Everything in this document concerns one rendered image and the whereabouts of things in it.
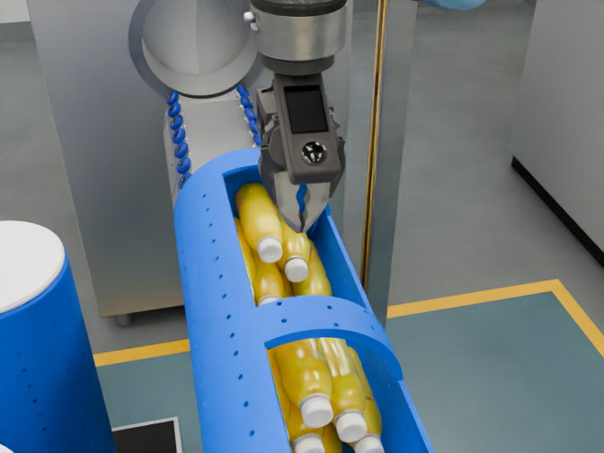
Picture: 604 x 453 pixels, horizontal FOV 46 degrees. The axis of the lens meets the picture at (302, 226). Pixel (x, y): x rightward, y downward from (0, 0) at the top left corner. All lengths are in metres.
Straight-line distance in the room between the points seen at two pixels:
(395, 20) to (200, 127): 0.77
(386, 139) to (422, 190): 1.92
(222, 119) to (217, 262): 1.02
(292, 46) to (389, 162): 0.91
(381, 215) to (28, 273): 0.76
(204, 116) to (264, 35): 1.39
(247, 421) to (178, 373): 1.70
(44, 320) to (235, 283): 0.48
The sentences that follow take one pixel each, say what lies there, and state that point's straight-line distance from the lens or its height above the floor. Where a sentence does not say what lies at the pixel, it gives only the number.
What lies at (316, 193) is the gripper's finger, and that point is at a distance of 0.76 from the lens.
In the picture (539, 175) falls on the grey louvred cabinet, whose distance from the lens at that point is 3.41.
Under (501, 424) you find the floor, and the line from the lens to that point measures 2.44.
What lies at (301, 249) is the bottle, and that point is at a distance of 1.20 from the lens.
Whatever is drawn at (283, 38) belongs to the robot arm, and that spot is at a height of 1.62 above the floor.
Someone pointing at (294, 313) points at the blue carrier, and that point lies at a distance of 0.91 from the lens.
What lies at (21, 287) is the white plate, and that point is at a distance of 1.34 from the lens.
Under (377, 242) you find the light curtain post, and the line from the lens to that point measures 1.66.
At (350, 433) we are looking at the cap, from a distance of 0.97.
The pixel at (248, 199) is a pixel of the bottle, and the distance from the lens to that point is 1.24.
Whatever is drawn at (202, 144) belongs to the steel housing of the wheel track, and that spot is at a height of 0.93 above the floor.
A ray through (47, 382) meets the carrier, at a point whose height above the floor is 0.83.
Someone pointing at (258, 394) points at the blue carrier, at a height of 1.22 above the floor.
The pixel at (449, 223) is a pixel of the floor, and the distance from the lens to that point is 3.23.
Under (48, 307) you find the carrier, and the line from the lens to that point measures 1.36.
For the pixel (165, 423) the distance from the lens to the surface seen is 2.21.
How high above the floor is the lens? 1.86
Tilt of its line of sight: 36 degrees down
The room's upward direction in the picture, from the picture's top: straight up
